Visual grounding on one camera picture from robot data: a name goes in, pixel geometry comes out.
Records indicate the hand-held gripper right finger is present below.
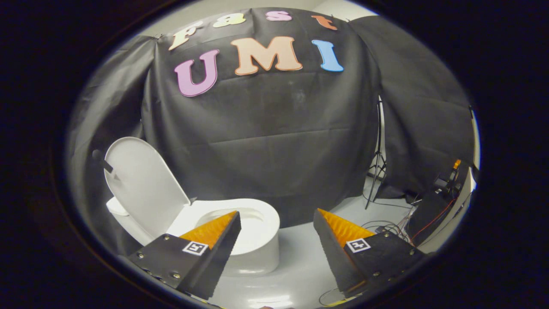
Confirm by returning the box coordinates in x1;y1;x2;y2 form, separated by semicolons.
314;208;425;299

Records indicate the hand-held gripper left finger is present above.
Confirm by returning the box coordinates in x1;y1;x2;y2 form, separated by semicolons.
128;210;241;300

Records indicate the white toilet lid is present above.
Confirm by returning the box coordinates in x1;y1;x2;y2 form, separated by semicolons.
104;136;191;246

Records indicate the white toilet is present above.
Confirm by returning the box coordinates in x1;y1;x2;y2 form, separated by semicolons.
106;195;281;277

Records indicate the black tripod stand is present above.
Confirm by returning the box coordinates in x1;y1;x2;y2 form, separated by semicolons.
365;97;387;211

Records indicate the orange and black gripper device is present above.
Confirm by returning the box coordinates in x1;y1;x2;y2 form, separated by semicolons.
446;160;462;190

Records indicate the plain black backdrop cloth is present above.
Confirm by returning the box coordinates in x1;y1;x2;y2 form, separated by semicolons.
66;34;157;254
350;15;477;199

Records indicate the black cables bundle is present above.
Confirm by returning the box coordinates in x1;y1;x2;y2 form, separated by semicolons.
360;200;423;241

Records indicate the red cable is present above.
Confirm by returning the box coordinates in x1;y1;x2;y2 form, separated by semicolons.
411;198;456;242

